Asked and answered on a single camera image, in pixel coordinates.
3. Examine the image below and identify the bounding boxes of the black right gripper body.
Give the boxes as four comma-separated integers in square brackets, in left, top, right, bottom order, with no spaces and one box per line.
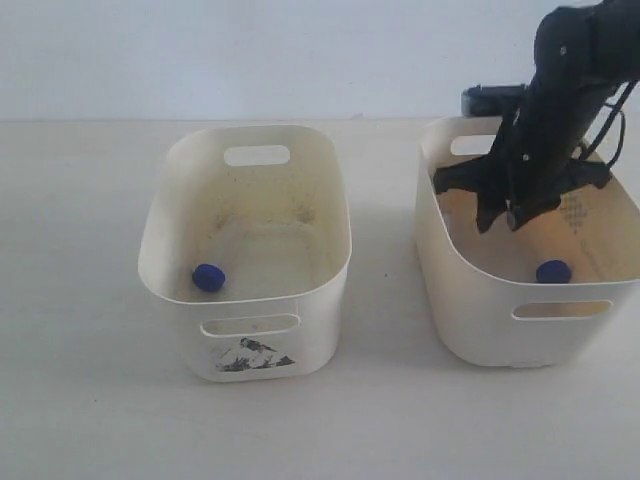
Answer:
[433,85,611,208]

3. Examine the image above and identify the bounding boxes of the blue-capped tube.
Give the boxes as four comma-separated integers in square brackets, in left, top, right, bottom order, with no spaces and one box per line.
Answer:
[535,259,573,284]
[191,263,226,293]

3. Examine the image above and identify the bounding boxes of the cream plastic bin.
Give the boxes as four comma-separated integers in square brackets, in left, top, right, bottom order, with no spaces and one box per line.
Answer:
[137,124,352,382]
[414,117,639,368]

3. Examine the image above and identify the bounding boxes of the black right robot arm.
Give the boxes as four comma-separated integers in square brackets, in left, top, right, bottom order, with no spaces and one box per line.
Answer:
[432,1,639,234]

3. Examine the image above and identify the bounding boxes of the black cable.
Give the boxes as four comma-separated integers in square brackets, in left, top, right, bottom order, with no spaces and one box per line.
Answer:
[584,82,640,169]

